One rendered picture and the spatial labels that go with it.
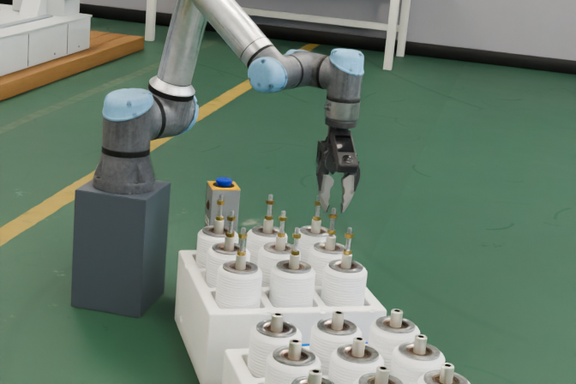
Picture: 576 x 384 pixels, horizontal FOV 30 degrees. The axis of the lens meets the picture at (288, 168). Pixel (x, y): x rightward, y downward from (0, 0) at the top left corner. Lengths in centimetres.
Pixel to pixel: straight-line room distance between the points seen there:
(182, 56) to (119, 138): 25
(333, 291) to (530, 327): 70
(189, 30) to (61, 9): 328
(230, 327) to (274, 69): 55
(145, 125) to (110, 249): 31
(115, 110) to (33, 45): 284
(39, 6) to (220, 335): 375
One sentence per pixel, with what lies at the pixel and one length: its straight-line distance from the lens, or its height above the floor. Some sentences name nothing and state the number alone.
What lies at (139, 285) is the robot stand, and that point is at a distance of 262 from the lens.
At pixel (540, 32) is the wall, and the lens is 728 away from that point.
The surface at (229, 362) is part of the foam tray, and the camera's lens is 205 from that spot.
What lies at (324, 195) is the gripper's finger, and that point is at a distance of 241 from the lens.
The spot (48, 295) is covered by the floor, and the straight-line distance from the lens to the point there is 278.
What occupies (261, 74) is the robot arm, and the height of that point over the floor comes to 65.
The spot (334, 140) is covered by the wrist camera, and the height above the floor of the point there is 51.
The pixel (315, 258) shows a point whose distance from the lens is 243.
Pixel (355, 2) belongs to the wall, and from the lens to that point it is 736.
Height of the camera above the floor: 105
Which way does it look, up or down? 15 degrees down
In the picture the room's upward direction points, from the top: 5 degrees clockwise
